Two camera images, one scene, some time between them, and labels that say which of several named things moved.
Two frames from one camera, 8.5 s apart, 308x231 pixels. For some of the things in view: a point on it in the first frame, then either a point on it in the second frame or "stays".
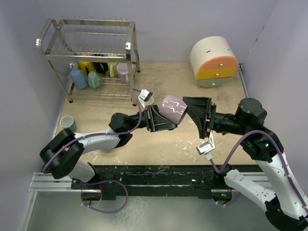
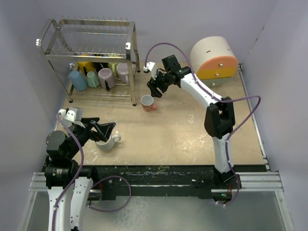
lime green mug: x=112 y=69 stays
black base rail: x=155 y=182 stays
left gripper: x=155 y=121 to x=103 y=129
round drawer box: x=213 y=61 stays
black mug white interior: x=101 y=67 stays
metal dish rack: x=94 y=57 stays
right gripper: x=204 y=109 to x=155 y=84
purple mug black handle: x=173 y=108 to x=106 y=78
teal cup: x=94 y=80 stays
